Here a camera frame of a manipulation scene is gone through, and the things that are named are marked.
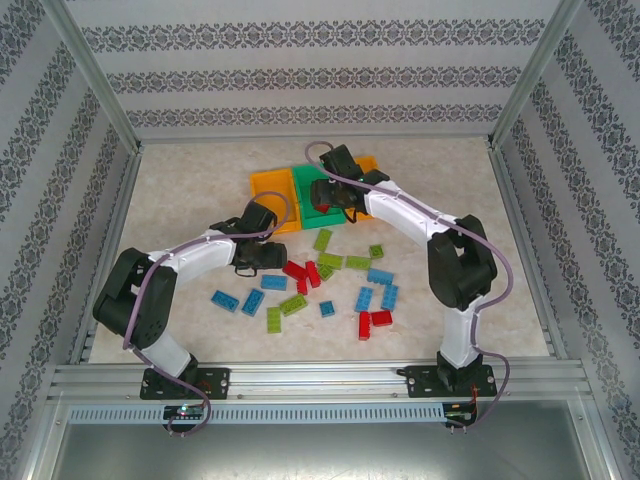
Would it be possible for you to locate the green plastic bin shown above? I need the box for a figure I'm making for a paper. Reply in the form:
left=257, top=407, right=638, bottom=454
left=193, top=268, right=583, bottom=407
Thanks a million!
left=291, top=163, right=347, bottom=230

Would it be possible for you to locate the orange plastic bin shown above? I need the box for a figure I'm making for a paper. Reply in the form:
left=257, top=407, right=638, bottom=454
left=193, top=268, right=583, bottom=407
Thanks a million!
left=344, top=155, right=381, bottom=222
left=249, top=168, right=304, bottom=235

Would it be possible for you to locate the grey sheet metal panel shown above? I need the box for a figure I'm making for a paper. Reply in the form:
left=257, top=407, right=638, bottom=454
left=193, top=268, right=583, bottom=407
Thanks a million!
left=29, top=399, right=616, bottom=480

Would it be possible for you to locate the aluminium table edge rail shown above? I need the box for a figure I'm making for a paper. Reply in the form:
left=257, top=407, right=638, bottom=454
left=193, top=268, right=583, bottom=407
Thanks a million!
left=139, top=132, right=494, bottom=145
left=487, top=142, right=570, bottom=360
left=68, top=147, right=146, bottom=365

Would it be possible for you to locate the long aluminium mounting rail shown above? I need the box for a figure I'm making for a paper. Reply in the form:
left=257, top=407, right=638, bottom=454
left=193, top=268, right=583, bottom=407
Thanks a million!
left=47, top=360, right=596, bottom=404

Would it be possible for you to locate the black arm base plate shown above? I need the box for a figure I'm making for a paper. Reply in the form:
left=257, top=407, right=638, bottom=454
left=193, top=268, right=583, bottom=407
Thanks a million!
left=403, top=364, right=499, bottom=400
left=139, top=367, right=231, bottom=401

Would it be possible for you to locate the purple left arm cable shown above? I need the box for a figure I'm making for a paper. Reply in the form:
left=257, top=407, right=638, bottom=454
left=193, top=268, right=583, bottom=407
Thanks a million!
left=122, top=190, right=292, bottom=439

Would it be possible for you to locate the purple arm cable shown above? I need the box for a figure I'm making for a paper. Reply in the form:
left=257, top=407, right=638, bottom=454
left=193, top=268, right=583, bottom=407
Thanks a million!
left=122, top=190, right=292, bottom=439
left=304, top=140, right=516, bottom=436

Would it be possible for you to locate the slotted grey cable duct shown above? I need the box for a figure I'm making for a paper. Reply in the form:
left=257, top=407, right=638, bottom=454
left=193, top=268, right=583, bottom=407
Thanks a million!
left=67, top=403, right=446, bottom=425

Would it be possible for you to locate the aluminium frame post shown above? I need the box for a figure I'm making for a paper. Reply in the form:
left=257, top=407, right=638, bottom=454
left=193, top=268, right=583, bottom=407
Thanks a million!
left=485, top=0, right=585, bottom=151
left=39, top=0, right=145, bottom=154

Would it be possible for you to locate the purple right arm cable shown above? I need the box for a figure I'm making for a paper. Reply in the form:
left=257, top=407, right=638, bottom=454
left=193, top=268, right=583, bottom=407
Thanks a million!
left=304, top=140, right=516, bottom=436

